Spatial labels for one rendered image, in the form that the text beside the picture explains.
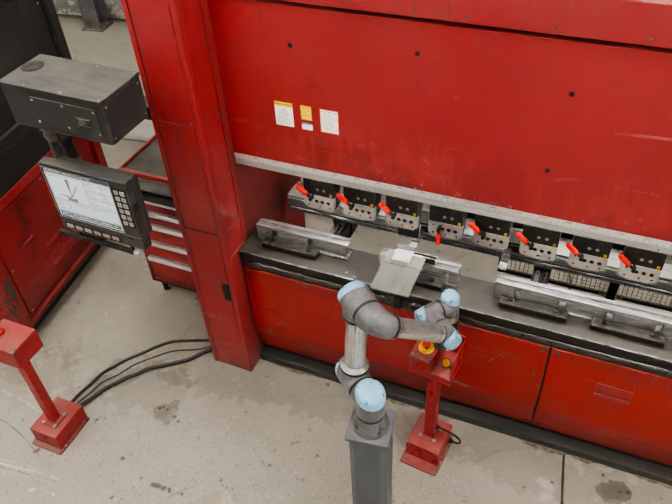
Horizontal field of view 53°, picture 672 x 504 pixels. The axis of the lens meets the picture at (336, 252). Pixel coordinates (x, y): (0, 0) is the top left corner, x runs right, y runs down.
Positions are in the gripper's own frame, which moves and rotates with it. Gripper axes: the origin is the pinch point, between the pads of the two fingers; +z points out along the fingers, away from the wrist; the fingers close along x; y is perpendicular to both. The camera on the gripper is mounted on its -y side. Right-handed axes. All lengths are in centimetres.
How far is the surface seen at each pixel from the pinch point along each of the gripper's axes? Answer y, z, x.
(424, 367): -6.0, 10.4, 7.5
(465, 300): 28.3, -1.3, 1.9
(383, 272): 18.1, -14.7, 38.2
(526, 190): 41, -64, -15
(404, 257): 31.2, -13.8, 33.6
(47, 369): -59, 79, 227
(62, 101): -28, -110, 146
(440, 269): 34.3, -9.7, 16.9
